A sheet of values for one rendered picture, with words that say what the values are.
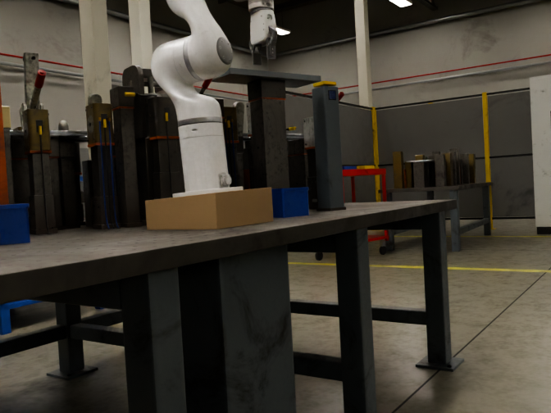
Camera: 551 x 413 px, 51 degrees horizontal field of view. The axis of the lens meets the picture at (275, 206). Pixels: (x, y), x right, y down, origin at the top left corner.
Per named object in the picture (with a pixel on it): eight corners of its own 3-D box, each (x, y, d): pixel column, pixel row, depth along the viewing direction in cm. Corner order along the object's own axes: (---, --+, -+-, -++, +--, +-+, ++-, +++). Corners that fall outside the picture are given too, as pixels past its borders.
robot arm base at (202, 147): (257, 188, 158) (249, 121, 157) (211, 192, 142) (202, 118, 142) (205, 194, 169) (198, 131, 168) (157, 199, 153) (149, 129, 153)
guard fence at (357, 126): (376, 229, 948) (370, 107, 942) (384, 229, 941) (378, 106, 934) (253, 257, 664) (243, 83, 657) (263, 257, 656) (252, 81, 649)
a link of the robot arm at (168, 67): (205, 120, 147) (194, 27, 146) (150, 131, 156) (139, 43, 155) (231, 123, 157) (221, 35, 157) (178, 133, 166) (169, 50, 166)
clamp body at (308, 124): (321, 209, 234) (316, 119, 232) (340, 209, 224) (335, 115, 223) (307, 210, 229) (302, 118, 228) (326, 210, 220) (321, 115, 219)
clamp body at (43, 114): (52, 233, 170) (43, 112, 169) (61, 234, 162) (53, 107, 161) (29, 235, 166) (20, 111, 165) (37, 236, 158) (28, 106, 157)
